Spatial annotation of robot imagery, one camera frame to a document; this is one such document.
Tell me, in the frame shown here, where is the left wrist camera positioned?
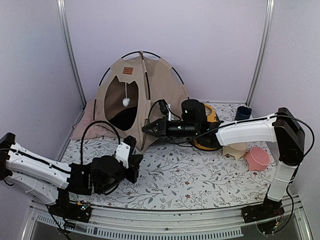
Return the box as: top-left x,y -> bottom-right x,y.
115,135 -> 137,169

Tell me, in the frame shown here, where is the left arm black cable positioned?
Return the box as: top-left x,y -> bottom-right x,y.
79,120 -> 122,163

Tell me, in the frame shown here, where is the front aluminium rail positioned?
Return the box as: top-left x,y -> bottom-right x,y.
21,195 -> 314,240

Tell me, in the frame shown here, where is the left aluminium frame post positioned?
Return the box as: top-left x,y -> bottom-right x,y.
56,0 -> 87,108

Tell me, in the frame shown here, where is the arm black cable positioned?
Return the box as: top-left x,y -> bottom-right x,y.
147,99 -> 315,161
79,120 -> 122,163

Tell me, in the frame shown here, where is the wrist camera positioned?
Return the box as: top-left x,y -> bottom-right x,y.
115,135 -> 137,169
158,99 -> 174,121

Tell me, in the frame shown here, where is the pink pet bowl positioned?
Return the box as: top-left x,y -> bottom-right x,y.
244,146 -> 271,171

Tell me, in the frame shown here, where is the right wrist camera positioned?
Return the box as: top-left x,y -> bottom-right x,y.
158,99 -> 174,121

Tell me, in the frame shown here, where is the dark blue mug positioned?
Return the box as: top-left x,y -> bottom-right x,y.
234,106 -> 252,121

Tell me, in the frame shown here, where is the beige fabric pet tent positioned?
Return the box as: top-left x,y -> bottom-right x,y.
93,51 -> 189,153

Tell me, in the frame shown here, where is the aluminium frame post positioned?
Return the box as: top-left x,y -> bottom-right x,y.
56,0 -> 87,108
245,0 -> 275,107

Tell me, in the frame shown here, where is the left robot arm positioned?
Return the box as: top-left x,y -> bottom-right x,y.
0,132 -> 143,223

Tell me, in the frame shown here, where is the right aluminium frame post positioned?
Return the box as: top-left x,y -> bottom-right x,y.
245,0 -> 275,107

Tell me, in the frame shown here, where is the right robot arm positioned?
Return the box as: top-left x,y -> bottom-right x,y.
142,99 -> 308,235

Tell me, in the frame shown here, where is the pink checkered cushion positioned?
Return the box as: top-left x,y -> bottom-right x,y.
71,99 -> 121,141

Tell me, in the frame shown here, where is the yellow pet bowl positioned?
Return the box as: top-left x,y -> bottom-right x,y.
190,103 -> 222,152

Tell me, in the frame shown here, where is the cream pet bowl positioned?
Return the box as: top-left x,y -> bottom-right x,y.
222,143 -> 248,160

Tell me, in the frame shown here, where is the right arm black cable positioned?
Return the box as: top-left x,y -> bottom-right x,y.
147,99 -> 315,161

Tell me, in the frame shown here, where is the black tent pole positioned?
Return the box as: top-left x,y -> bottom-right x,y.
139,51 -> 151,153
93,51 -> 189,120

